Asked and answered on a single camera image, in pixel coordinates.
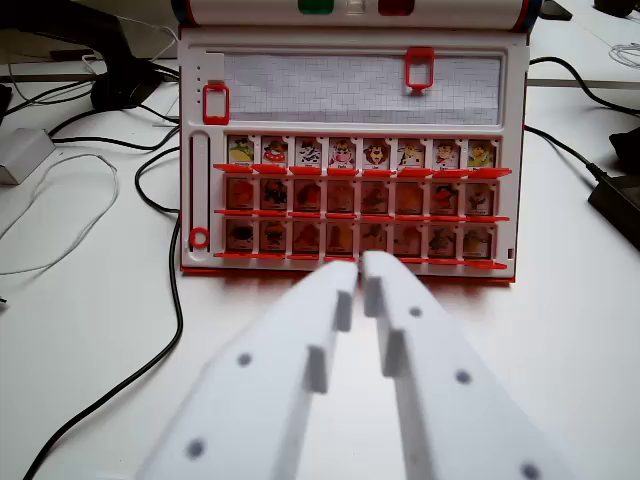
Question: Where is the red-rimmed white game board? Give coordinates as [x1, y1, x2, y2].
[169, 0, 540, 287]

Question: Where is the black power adapter box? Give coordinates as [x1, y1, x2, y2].
[586, 173, 640, 237]

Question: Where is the long black cable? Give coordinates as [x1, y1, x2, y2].
[19, 144, 184, 480]

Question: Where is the black cable with plug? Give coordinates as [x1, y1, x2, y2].
[523, 124, 609, 184]

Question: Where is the coiled white cable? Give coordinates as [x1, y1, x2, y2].
[607, 41, 640, 67]

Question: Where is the thin white cable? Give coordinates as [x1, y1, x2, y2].
[0, 151, 121, 277]

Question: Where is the black flat object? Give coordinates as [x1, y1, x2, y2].
[538, 0, 574, 22]

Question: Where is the small grey box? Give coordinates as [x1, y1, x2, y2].
[0, 127, 56, 187]

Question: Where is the black monitor stand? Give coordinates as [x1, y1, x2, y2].
[0, 0, 157, 112]

